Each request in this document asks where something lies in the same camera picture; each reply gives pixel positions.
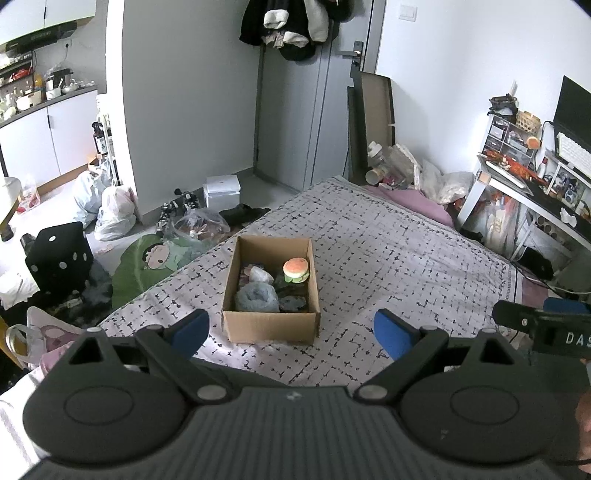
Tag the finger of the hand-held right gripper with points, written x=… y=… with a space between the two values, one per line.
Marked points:
x=512 y=316
x=565 y=305

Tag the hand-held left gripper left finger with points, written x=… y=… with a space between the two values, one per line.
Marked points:
x=190 y=328

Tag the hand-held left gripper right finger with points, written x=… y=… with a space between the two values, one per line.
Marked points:
x=392 y=330

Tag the brown cardboard box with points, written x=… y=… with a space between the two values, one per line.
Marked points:
x=272 y=328

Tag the burger plush toy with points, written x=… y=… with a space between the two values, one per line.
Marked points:
x=295 y=269

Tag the person's right hand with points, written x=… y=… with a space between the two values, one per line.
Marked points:
x=585 y=415

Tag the black bag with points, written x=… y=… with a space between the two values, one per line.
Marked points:
x=535 y=265

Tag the green cartoon cushion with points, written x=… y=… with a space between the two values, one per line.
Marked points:
x=147 y=264

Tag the black dashed printed blanket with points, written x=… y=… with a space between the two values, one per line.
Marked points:
x=392 y=240

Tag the clear plastic bag brown contents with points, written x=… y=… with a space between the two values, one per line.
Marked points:
x=203 y=225

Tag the black tripod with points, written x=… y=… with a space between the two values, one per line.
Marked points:
x=178 y=203

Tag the black cloth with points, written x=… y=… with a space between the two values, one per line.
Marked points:
x=244 y=213

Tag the pink pillow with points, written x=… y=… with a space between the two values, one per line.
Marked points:
x=415 y=201

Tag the white desk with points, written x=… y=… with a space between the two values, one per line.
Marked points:
x=512 y=184

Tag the white plastic bag red contents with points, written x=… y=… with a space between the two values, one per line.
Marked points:
x=115 y=212

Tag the white storage box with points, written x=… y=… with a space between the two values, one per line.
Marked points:
x=222 y=191

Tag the white crumpled plastic bag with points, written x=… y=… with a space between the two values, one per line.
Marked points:
x=450 y=187

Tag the black dice cushion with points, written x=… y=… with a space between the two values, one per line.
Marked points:
x=60 y=258

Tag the white pink tote bag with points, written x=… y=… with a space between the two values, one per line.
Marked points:
x=41 y=333

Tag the white keyboard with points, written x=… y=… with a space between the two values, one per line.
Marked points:
x=572 y=150

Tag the clear jar with yellow end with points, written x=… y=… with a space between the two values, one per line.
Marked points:
x=374 y=175

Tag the pile of clear plastic bags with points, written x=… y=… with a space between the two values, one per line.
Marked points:
x=402 y=162

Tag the grey white plastic bag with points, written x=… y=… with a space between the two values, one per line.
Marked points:
x=90 y=189

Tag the clear plastic bottle white cap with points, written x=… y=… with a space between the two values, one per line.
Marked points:
x=376 y=154

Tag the clear drawer organiser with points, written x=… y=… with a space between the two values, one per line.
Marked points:
x=505 y=138

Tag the white cloth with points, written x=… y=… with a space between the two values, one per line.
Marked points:
x=14 y=288

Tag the bamboo basket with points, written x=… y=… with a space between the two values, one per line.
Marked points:
x=527 y=121

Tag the black monitor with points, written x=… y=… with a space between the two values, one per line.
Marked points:
x=572 y=108

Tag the black spray bottle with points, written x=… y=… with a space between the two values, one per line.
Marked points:
x=98 y=136

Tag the flat cardboard sheet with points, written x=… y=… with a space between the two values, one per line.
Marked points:
x=376 y=115

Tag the round white table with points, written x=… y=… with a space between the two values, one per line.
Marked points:
x=7 y=194

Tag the grey door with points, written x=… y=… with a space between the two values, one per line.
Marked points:
x=314 y=106

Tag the white kitchen cabinet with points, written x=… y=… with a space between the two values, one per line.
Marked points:
x=46 y=134

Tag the hanging clothes bundle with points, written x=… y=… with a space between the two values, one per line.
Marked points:
x=295 y=25

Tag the range hood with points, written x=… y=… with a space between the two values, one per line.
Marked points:
x=37 y=37

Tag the white upper cabinet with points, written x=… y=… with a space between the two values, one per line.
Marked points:
x=46 y=11

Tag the white light switch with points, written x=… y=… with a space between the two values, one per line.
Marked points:
x=408 y=10

